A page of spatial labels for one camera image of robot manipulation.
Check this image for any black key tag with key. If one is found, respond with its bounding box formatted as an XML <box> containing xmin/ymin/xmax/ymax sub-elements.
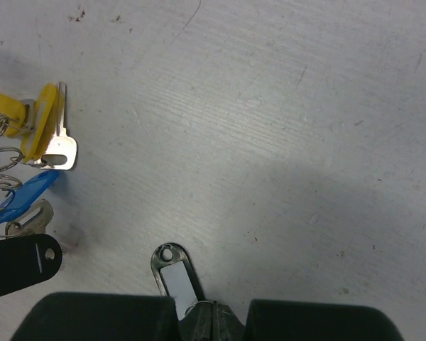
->
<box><xmin>151</xmin><ymin>242</ymin><xmax>212</xmax><ymax>323</ymax></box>

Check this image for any yellow key tag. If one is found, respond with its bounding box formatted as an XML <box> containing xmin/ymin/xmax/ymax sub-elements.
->
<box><xmin>0</xmin><ymin>83</ymin><xmax>59</xmax><ymax>163</ymax></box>

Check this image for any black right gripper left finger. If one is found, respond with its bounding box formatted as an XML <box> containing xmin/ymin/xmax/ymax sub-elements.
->
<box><xmin>11</xmin><ymin>293</ymin><xmax>180</xmax><ymax>340</ymax></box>

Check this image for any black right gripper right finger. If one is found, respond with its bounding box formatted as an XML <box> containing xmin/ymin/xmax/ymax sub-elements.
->
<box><xmin>243</xmin><ymin>300</ymin><xmax>403</xmax><ymax>340</ymax></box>

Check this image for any silver key on blue tag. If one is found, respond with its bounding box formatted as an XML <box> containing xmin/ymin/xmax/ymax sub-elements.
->
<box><xmin>5</xmin><ymin>199</ymin><xmax>54</xmax><ymax>238</ymax></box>

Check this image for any silver key on yellow tag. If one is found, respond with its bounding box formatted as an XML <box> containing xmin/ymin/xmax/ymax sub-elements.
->
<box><xmin>31</xmin><ymin>82</ymin><xmax>77</xmax><ymax>171</ymax></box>

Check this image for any blue key tag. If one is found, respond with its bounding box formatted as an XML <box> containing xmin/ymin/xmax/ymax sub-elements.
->
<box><xmin>0</xmin><ymin>170</ymin><xmax>60</xmax><ymax>224</ymax></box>

